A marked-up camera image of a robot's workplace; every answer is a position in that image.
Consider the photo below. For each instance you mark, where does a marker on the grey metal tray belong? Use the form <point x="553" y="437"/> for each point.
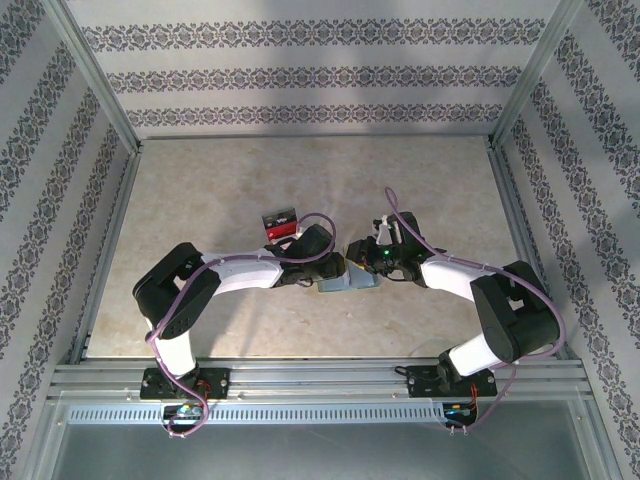
<point x="320" y="450"/>

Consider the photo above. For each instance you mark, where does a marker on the aluminium frame post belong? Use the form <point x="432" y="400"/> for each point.
<point x="95" y="75"/>
<point x="534" y="75"/>

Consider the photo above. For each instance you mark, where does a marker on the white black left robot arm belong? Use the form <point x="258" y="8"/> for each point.
<point x="245" y="272"/>

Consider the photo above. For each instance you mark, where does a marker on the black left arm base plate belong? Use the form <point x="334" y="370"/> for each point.
<point x="217" y="382"/>

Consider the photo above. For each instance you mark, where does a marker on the aluminium side frame rail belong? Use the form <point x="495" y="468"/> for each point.
<point x="529" y="250"/>

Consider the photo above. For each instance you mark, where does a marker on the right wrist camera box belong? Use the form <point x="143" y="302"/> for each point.
<point x="386" y="229"/>

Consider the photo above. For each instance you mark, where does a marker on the aluminium front frame rail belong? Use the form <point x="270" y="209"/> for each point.
<point x="320" y="377"/>

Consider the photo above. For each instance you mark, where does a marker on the green card holder wallet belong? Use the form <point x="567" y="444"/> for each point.
<point x="332" y="286"/>

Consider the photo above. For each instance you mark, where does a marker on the clear box with red items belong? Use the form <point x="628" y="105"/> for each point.
<point x="272" y="240"/>

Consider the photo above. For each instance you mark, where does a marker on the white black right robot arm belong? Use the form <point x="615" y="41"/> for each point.
<point x="450" y="277"/>

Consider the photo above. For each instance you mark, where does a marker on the aluminium back frame rail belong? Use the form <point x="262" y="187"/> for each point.
<point x="315" y="137"/>

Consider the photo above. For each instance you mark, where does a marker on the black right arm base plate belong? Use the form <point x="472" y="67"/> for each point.
<point x="422" y="382"/>

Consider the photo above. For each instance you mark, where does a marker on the black printed card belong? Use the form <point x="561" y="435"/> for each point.
<point x="280" y="217"/>

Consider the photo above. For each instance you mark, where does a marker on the small electronics board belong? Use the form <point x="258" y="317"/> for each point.
<point x="457" y="411"/>
<point x="185" y="411"/>

